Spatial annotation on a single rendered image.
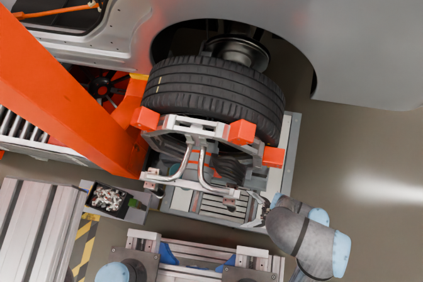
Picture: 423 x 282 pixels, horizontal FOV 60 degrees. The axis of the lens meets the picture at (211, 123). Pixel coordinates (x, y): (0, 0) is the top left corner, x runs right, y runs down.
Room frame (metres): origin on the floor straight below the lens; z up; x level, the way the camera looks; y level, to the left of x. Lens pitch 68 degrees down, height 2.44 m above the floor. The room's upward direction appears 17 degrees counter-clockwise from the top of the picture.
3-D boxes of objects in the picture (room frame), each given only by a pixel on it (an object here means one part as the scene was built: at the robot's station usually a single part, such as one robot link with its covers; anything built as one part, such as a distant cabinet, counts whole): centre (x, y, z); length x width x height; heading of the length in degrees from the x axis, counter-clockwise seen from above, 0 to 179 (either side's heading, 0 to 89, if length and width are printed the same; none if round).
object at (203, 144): (0.39, 0.03, 1.03); 0.19 x 0.18 x 0.11; 151
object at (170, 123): (0.54, 0.06, 0.85); 0.54 x 0.07 x 0.54; 61
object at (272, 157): (0.40, -0.22, 0.85); 0.09 x 0.08 x 0.07; 61
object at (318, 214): (0.10, -0.27, 0.95); 0.11 x 0.08 x 0.11; 49
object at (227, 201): (0.28, 0.01, 0.93); 0.09 x 0.05 x 0.05; 151
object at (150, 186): (0.45, 0.31, 0.93); 0.09 x 0.05 x 0.05; 151
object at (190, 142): (0.48, 0.21, 1.03); 0.19 x 0.18 x 0.11; 151
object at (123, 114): (0.99, 0.34, 0.69); 0.52 x 0.17 x 0.35; 151
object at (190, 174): (0.48, 0.10, 0.85); 0.21 x 0.14 x 0.14; 151
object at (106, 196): (0.53, 0.65, 0.51); 0.20 x 0.14 x 0.13; 53
